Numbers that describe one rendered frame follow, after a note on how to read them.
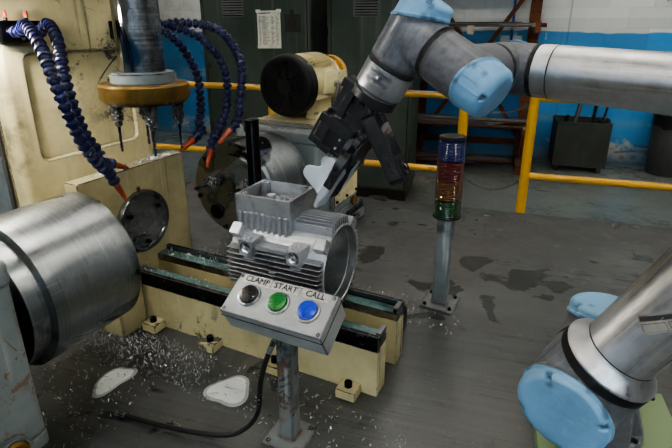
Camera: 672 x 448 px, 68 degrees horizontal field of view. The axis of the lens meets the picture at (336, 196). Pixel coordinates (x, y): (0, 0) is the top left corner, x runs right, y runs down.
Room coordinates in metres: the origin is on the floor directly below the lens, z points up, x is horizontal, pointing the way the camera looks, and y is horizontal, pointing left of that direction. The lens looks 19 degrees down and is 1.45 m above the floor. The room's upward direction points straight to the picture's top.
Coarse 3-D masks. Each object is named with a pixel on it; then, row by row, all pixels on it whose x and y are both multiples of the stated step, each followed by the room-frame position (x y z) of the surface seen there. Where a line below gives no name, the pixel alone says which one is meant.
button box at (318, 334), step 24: (240, 288) 0.66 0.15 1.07; (264, 288) 0.66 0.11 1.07; (288, 288) 0.65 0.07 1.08; (240, 312) 0.63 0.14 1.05; (264, 312) 0.62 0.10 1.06; (288, 312) 0.61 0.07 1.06; (336, 312) 0.61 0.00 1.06; (288, 336) 0.60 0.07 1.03; (312, 336) 0.57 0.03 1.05; (336, 336) 0.61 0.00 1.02
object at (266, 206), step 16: (240, 192) 0.89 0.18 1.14; (256, 192) 0.95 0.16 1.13; (272, 192) 0.96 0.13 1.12; (288, 192) 0.95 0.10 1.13; (304, 192) 0.89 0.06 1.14; (240, 208) 0.88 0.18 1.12; (256, 208) 0.87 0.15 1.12; (272, 208) 0.85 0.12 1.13; (288, 208) 0.84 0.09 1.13; (304, 208) 0.89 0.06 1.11; (256, 224) 0.86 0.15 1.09; (272, 224) 0.85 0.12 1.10; (288, 224) 0.84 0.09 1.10
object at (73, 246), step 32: (0, 224) 0.69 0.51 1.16; (32, 224) 0.71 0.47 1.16; (64, 224) 0.73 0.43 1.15; (96, 224) 0.76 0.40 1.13; (0, 256) 0.64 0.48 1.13; (32, 256) 0.65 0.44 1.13; (64, 256) 0.68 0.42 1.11; (96, 256) 0.72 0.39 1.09; (128, 256) 0.77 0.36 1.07; (32, 288) 0.63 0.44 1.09; (64, 288) 0.66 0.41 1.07; (96, 288) 0.70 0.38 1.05; (128, 288) 0.75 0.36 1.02; (32, 320) 0.61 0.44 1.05; (64, 320) 0.64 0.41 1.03; (96, 320) 0.70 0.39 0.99; (32, 352) 0.62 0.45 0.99
